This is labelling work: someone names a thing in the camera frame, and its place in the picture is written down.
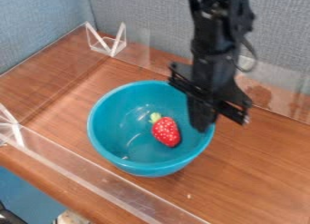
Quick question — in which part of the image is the clear acrylic corner bracket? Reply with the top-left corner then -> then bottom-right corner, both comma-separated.
84,22 -> 127,57

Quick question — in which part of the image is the clear acrylic front barrier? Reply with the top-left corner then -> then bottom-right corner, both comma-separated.
0,125 -> 211,224

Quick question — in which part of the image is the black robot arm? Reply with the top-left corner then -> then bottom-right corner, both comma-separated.
168,0 -> 255,132

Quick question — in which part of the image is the red toy strawberry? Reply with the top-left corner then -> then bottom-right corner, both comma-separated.
148,112 -> 180,148

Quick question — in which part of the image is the clear acrylic barrier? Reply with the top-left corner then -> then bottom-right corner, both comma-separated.
117,36 -> 310,125
0,125 -> 211,224

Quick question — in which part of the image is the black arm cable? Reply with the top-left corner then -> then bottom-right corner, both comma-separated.
235,36 -> 259,73

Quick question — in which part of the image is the blue plastic bowl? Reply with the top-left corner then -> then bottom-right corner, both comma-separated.
87,81 -> 215,178

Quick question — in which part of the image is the clear acrylic back barrier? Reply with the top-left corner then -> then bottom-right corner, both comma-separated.
117,36 -> 310,125

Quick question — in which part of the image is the clear acrylic left bracket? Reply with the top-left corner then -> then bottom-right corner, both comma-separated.
0,103 -> 24,147

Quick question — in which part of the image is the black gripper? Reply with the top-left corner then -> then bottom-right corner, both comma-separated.
168,48 -> 252,131

